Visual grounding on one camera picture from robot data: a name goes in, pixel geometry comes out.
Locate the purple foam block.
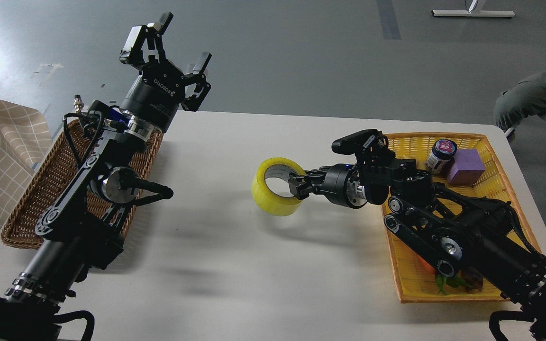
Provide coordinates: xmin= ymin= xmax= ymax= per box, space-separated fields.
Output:
xmin=446 ymin=149 xmax=485 ymax=186

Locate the seated person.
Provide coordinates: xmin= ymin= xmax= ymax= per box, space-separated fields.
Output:
xmin=492 ymin=71 xmax=546 ymax=143

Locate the brown ginger root toy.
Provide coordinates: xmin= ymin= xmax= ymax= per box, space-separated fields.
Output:
xmin=461 ymin=269 xmax=483 ymax=294

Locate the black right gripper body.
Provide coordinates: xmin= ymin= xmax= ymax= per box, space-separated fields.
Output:
xmin=309 ymin=163 xmax=367 ymax=209

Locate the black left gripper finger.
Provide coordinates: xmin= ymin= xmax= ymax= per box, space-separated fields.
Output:
xmin=181 ymin=53 xmax=212 ymax=112
xmin=119 ymin=12 xmax=174 ymax=71

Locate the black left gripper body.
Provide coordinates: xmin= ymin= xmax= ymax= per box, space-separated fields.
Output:
xmin=120 ymin=62 xmax=187 ymax=133

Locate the small dark jar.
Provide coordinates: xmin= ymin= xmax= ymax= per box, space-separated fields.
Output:
xmin=425 ymin=139 xmax=458 ymax=174

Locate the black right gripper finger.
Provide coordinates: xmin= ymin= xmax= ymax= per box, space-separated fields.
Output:
xmin=288 ymin=183 xmax=323 ymax=199
xmin=289 ymin=169 xmax=328 ymax=185

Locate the yellow tape roll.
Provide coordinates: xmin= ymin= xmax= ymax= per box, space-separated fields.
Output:
xmin=250 ymin=157 xmax=306 ymax=216

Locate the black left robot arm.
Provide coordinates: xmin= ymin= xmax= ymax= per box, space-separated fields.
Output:
xmin=0 ymin=12 xmax=211 ymax=341

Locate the toy orange carrot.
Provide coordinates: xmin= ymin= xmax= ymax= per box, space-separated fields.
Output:
xmin=417 ymin=256 xmax=472 ymax=295

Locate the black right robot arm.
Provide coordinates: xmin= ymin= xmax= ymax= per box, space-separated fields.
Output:
xmin=288 ymin=129 xmax=546 ymax=341

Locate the white stand base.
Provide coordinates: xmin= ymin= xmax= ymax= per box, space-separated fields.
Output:
xmin=431 ymin=0 xmax=515 ymax=18

